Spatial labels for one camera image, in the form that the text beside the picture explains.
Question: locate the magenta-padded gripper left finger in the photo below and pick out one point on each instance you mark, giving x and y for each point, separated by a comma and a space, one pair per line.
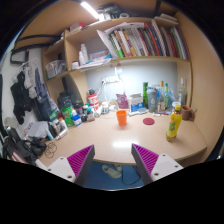
80, 160

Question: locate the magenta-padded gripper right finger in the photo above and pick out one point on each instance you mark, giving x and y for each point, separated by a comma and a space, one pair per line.
146, 158

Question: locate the yellow drink bottle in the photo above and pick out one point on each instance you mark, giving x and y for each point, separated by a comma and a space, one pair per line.
174, 125

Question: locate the grey slipper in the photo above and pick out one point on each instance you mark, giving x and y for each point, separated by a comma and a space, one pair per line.
107, 168
116, 172

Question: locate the round red coaster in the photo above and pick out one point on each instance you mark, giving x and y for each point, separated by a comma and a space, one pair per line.
148, 121

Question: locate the white bottle with blue label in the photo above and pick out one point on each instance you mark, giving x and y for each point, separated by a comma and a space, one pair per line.
76, 119

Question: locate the orange plastic cup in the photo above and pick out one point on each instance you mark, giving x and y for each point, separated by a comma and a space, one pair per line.
121, 118

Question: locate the light blue hairbrush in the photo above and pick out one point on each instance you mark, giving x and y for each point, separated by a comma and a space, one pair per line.
138, 111

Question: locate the white and blue carton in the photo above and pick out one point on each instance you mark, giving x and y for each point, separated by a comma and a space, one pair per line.
136, 102

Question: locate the small white jar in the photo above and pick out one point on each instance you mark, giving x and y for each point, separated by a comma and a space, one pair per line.
105, 108

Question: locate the white-lidded glass jar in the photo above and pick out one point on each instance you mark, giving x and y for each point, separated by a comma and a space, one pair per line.
175, 103

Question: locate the red and white canister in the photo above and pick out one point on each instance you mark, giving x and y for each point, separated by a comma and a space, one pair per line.
93, 99

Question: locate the magenta pouch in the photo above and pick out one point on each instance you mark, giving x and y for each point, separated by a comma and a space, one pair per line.
122, 101

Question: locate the green-capped clear bottle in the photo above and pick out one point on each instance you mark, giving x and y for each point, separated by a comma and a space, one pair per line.
166, 96

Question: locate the dark green bottle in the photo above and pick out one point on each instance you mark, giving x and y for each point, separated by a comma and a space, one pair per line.
145, 93

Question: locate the yellow-capped clear bottle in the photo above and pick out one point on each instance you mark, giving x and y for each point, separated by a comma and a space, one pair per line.
161, 90

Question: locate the blue hanging garment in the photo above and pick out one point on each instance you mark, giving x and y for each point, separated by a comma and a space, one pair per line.
41, 96

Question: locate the clear glass bottle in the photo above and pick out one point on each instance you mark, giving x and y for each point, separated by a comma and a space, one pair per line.
182, 93

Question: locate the black hanging garment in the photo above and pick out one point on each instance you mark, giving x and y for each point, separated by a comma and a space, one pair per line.
20, 98

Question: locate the white power strip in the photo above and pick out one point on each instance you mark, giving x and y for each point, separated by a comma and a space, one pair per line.
110, 79

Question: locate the wooden shelf unit with books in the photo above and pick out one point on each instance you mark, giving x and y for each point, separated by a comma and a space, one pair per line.
133, 43

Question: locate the ceiling light tube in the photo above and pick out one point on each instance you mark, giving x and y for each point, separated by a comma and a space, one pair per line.
90, 10

